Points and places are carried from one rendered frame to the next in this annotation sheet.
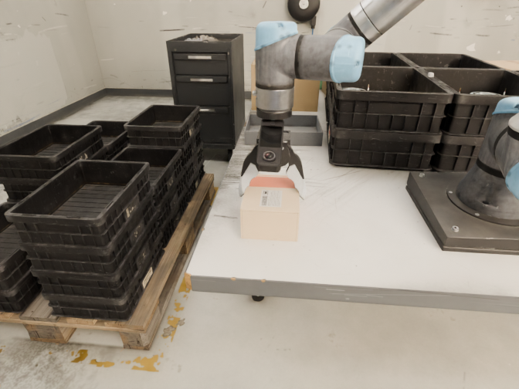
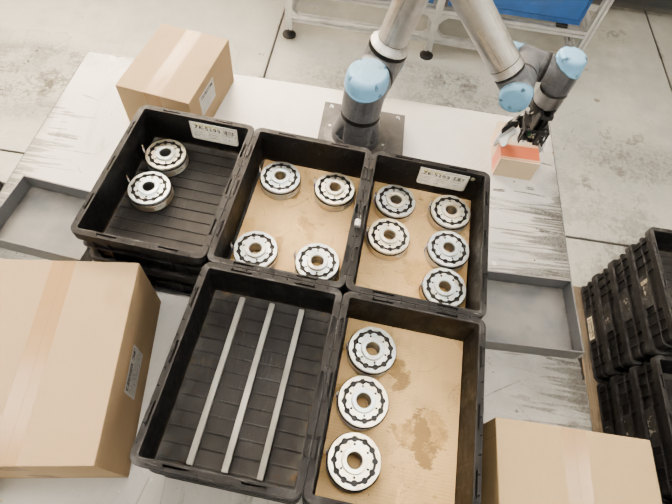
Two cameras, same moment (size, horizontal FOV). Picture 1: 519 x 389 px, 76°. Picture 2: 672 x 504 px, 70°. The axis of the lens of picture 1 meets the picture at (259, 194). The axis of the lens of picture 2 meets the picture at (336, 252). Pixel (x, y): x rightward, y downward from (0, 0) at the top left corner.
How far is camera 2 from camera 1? 1.93 m
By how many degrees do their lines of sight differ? 90
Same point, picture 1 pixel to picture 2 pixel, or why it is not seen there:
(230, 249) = not seen: hidden behind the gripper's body
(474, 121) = (342, 165)
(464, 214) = (384, 127)
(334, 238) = (466, 137)
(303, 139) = (491, 275)
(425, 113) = (392, 171)
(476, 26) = not seen: outside the picture
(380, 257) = (441, 122)
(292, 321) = not seen: hidden behind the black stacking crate
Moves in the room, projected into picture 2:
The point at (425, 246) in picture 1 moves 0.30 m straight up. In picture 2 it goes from (410, 127) to (434, 47)
